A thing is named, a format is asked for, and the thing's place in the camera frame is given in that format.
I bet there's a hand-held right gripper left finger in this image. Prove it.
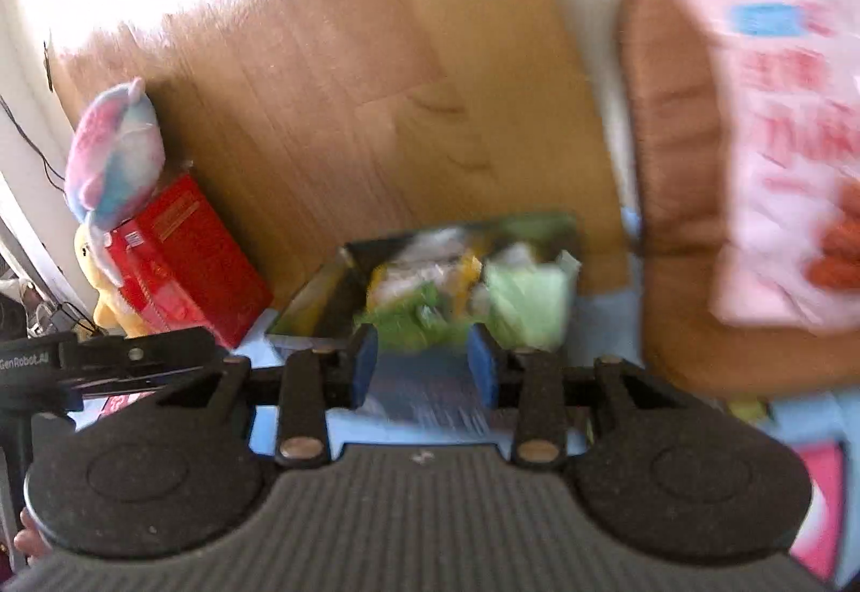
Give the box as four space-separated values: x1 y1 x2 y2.
154 324 378 468

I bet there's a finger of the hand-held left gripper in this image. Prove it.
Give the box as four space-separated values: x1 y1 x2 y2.
57 327 228 406

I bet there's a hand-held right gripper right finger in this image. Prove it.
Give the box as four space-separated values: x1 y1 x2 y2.
468 324 693 468

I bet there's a green snack packet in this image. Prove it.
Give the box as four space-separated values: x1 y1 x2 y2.
482 259 583 352
355 286 472 352

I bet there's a black cardboard box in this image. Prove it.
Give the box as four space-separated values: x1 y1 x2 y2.
265 211 584 358

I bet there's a yellow peanut snack packet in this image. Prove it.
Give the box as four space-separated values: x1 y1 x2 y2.
366 255 486 306

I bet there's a clear packet of brown snack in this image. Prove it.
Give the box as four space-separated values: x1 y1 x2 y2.
402 228 475 271

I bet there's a person's left hand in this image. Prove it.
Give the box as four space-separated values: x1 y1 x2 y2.
12 506 49 572

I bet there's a yellow plush chick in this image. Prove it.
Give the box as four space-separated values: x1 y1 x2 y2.
74 222 154 339

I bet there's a red gift box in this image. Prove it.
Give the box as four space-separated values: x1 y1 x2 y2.
104 174 275 351

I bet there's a blue printed blanket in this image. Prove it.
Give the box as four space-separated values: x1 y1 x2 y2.
67 286 860 586

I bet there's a pastel plush toy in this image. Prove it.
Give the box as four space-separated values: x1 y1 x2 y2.
63 78 168 288

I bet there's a large pink snack bag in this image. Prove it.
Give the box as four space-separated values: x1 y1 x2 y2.
655 0 860 333

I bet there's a black wall cable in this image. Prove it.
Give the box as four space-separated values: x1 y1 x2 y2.
0 93 69 191

